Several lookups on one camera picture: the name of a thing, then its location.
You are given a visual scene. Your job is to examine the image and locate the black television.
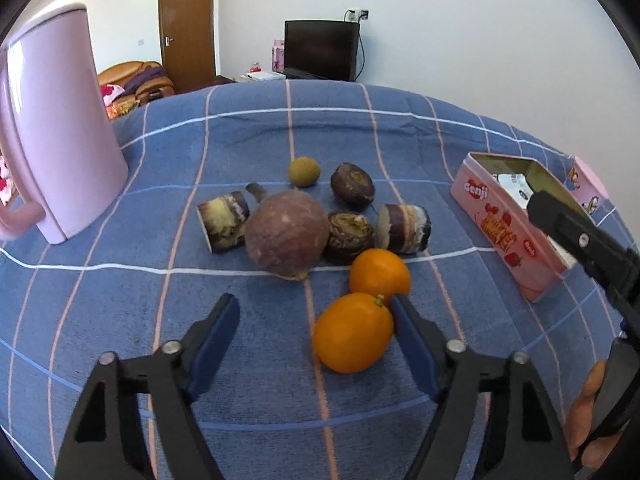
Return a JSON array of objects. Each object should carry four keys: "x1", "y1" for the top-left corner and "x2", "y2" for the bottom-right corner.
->
[{"x1": 284, "y1": 20, "x2": 361, "y2": 82}]

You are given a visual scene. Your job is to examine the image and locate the pink cartoon cup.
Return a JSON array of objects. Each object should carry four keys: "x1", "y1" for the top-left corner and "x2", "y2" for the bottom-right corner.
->
[{"x1": 565, "y1": 156, "x2": 611, "y2": 216}]

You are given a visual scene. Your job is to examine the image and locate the blue plaid blanket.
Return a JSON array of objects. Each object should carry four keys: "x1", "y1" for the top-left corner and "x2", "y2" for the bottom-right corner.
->
[{"x1": 0, "y1": 80, "x2": 640, "y2": 480}]

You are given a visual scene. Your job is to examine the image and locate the purple throw blanket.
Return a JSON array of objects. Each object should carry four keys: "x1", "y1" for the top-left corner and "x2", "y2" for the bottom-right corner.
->
[{"x1": 122, "y1": 67, "x2": 164, "y2": 94}]

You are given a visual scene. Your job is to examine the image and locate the orange with stem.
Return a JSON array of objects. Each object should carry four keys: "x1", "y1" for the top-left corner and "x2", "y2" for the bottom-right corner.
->
[{"x1": 312, "y1": 292, "x2": 396, "y2": 374}]

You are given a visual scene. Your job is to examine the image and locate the small yellow-green fruit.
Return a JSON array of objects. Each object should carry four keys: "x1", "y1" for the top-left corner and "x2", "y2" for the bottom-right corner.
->
[{"x1": 288, "y1": 156, "x2": 321, "y2": 188}]

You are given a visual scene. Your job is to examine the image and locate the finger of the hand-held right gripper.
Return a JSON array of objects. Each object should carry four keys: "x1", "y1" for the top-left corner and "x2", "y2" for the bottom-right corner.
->
[{"x1": 527, "y1": 190, "x2": 640, "y2": 311}]

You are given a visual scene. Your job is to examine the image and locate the orange leather sofa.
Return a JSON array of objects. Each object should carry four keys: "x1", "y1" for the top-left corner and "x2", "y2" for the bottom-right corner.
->
[{"x1": 97, "y1": 61, "x2": 176, "y2": 106}]

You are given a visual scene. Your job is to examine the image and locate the coffee table with snacks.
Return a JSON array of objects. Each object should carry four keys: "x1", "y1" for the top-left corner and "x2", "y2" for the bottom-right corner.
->
[{"x1": 106, "y1": 97, "x2": 140, "y2": 119}]

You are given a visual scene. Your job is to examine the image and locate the white packet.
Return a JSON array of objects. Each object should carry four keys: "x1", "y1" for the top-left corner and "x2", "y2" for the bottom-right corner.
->
[{"x1": 492, "y1": 172, "x2": 536, "y2": 211}]

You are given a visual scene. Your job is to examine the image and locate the brown wooden door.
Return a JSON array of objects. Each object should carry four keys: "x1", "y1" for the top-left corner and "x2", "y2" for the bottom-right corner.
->
[{"x1": 158, "y1": 0, "x2": 217, "y2": 95}]

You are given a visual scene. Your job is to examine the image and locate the round orange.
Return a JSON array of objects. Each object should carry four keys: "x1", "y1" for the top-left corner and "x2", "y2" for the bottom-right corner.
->
[{"x1": 348, "y1": 248, "x2": 412, "y2": 301}]

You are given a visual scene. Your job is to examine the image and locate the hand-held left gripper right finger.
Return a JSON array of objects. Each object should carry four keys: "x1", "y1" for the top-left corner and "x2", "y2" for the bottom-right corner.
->
[{"x1": 390, "y1": 294, "x2": 576, "y2": 480}]

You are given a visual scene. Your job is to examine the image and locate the black power cable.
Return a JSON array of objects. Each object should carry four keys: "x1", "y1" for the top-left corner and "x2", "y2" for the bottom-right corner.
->
[{"x1": 355, "y1": 20, "x2": 367, "y2": 82}]

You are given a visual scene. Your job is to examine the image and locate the pink tin box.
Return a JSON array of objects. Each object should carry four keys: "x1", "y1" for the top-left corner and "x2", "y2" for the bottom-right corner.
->
[{"x1": 450, "y1": 152, "x2": 596, "y2": 303}]

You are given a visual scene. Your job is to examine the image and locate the person's right hand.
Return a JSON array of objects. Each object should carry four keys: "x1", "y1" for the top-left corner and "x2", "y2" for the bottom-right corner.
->
[{"x1": 565, "y1": 360, "x2": 628, "y2": 472}]

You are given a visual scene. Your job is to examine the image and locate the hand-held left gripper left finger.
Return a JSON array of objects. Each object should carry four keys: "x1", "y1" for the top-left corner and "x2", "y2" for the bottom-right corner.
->
[{"x1": 54, "y1": 293, "x2": 242, "y2": 480}]

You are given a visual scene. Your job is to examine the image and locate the pink electric kettle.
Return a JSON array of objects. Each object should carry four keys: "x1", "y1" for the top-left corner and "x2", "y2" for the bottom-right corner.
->
[{"x1": 0, "y1": 4, "x2": 130, "y2": 245}]

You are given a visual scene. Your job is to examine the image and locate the dark brown round fruit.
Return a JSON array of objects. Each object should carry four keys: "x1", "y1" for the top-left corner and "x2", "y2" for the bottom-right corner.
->
[
  {"x1": 324, "y1": 211, "x2": 376, "y2": 266},
  {"x1": 331, "y1": 162, "x2": 376, "y2": 206}
]

